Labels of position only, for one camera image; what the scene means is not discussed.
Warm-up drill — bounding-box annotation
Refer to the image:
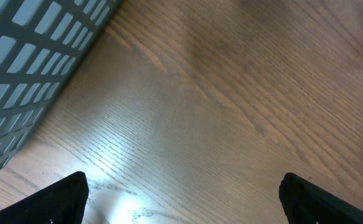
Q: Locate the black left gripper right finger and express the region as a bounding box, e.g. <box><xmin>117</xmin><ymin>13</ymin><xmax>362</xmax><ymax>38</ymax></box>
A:
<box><xmin>279</xmin><ymin>172</ymin><xmax>363</xmax><ymax>224</ymax></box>

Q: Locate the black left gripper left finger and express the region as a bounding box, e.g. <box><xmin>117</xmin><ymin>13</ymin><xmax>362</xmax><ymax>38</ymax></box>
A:
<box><xmin>0</xmin><ymin>171</ymin><xmax>89</xmax><ymax>224</ymax></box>

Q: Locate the grey plastic mesh basket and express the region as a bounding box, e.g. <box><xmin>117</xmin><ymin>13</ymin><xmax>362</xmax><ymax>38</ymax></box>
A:
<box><xmin>0</xmin><ymin>0</ymin><xmax>119</xmax><ymax>170</ymax></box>

